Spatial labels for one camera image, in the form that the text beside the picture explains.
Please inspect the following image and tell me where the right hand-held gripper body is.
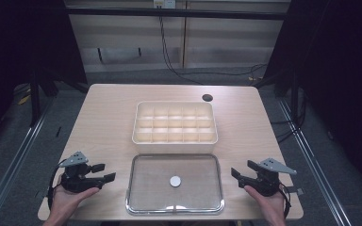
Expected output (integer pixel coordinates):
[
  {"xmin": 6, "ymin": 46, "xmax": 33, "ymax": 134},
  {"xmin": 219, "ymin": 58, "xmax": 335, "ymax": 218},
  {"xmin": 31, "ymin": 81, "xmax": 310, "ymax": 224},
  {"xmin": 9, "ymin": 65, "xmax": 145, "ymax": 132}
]
[{"xmin": 239, "ymin": 157, "xmax": 298, "ymax": 198}]

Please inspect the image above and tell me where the black metal crossbar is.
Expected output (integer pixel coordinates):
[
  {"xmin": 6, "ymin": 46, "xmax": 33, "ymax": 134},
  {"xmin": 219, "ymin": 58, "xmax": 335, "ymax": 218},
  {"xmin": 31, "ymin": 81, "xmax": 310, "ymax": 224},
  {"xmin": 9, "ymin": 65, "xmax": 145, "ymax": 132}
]
[{"xmin": 65, "ymin": 7, "xmax": 288, "ymax": 22}]

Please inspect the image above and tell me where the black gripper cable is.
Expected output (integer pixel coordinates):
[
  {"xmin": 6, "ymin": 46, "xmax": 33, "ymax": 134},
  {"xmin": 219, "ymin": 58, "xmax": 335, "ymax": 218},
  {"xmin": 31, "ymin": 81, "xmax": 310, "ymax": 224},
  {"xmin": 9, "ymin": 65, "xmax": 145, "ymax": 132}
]
[
  {"xmin": 46, "ymin": 159, "xmax": 68, "ymax": 211},
  {"xmin": 278, "ymin": 182, "xmax": 292, "ymax": 219}
]

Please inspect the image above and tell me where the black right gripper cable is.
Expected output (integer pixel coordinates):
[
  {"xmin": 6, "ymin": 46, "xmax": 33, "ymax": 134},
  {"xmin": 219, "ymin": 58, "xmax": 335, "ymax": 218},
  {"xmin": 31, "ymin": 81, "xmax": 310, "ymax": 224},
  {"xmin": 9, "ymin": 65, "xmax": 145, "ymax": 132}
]
[{"xmin": 278, "ymin": 182, "xmax": 292, "ymax": 219}]

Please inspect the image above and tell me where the transparent box lid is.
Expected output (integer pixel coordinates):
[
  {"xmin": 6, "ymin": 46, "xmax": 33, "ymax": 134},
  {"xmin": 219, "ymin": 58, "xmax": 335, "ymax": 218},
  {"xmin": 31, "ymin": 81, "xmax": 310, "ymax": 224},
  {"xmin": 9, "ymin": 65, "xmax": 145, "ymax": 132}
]
[{"xmin": 124, "ymin": 153, "xmax": 225, "ymax": 217}]

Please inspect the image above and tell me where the black hanging wall cable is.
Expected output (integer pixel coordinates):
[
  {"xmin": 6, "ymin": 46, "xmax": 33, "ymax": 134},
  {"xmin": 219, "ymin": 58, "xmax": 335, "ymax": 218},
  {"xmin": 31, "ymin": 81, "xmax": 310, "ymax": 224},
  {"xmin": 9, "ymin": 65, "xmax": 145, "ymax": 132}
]
[{"xmin": 157, "ymin": 15, "xmax": 206, "ymax": 87}]

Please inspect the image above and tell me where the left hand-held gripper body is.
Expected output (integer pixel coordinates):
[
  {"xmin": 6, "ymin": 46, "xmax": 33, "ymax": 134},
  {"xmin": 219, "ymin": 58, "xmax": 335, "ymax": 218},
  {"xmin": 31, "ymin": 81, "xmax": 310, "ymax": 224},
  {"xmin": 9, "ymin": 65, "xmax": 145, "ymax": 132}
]
[{"xmin": 58, "ymin": 151, "xmax": 106, "ymax": 194}]

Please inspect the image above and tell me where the black floor cable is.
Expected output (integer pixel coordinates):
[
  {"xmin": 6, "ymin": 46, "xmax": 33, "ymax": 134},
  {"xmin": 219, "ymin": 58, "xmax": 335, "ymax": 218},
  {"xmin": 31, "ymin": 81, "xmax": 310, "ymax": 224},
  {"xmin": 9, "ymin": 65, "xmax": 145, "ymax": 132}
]
[{"xmin": 178, "ymin": 63, "xmax": 269, "ymax": 79}]

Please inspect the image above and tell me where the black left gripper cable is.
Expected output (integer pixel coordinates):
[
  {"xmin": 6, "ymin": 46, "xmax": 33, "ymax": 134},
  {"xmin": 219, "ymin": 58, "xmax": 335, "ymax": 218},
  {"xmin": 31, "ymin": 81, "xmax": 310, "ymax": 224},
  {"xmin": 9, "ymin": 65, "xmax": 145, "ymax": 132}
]
[{"xmin": 46, "ymin": 159, "xmax": 68, "ymax": 211}]

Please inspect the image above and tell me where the white wall power outlet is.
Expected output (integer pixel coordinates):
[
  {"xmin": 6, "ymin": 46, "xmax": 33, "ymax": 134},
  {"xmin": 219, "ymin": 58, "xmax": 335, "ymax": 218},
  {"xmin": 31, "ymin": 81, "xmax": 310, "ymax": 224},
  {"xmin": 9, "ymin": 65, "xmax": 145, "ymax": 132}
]
[{"xmin": 152, "ymin": 0, "xmax": 177, "ymax": 9}]

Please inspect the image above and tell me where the grey strap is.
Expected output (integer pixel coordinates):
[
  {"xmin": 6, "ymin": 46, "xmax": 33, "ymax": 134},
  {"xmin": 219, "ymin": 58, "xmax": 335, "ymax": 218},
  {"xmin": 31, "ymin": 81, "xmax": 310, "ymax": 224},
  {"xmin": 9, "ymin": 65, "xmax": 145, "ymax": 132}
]
[{"xmin": 284, "ymin": 186, "xmax": 304, "ymax": 196}]

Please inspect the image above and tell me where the white compartment storage box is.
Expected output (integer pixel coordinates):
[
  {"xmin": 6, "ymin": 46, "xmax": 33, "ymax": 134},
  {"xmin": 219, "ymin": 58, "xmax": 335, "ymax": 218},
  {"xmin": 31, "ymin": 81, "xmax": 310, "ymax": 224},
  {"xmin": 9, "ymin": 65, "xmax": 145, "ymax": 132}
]
[{"xmin": 131, "ymin": 100, "xmax": 219, "ymax": 154}]

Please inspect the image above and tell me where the person's right hand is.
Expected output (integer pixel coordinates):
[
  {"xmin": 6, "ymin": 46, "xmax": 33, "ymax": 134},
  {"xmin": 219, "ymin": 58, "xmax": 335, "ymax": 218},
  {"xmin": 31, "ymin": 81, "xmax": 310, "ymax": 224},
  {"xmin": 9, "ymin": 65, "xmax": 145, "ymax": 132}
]
[{"xmin": 243, "ymin": 185, "xmax": 288, "ymax": 222}]

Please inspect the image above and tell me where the person's left hand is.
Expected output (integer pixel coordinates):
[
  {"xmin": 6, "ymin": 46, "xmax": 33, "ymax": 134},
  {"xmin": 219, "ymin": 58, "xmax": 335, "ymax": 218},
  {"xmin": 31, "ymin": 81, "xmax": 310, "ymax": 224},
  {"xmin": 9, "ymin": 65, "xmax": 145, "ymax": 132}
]
[{"xmin": 48, "ymin": 184, "xmax": 101, "ymax": 222}]

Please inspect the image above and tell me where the yellow floor object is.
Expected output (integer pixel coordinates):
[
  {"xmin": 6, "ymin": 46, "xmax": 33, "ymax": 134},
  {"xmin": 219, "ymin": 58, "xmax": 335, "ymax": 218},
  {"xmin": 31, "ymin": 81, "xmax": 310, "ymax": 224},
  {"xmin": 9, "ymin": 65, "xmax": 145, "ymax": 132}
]
[{"xmin": 17, "ymin": 93, "xmax": 32, "ymax": 106}]

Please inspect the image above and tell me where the black cable bundle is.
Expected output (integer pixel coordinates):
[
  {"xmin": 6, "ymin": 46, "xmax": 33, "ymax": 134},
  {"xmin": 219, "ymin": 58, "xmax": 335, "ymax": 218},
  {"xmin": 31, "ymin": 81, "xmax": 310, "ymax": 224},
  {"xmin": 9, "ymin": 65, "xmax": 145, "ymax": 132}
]
[{"xmin": 270, "ymin": 87, "xmax": 307, "ymax": 144}]

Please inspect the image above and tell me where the black curtain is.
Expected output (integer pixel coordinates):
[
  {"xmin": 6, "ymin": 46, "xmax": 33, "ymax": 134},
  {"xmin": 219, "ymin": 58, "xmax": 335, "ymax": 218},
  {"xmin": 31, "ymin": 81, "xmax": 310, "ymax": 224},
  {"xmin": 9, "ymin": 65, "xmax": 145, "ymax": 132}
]
[
  {"xmin": 0, "ymin": 0, "xmax": 89, "ymax": 154},
  {"xmin": 254, "ymin": 0, "xmax": 362, "ymax": 199}
]

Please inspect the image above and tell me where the metal floor rail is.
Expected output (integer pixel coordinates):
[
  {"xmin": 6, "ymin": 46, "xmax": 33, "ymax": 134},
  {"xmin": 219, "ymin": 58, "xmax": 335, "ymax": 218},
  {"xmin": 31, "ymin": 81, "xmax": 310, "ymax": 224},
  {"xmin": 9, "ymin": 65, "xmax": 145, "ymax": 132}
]
[
  {"xmin": 0, "ymin": 98, "xmax": 55, "ymax": 226},
  {"xmin": 276, "ymin": 97, "xmax": 354, "ymax": 226}
]

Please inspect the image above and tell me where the black metal stand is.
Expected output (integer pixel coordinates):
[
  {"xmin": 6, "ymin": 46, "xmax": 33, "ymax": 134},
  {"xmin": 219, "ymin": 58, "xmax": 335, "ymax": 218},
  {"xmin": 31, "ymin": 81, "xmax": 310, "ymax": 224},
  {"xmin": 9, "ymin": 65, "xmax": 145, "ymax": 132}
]
[{"xmin": 28, "ymin": 70, "xmax": 60, "ymax": 128}]

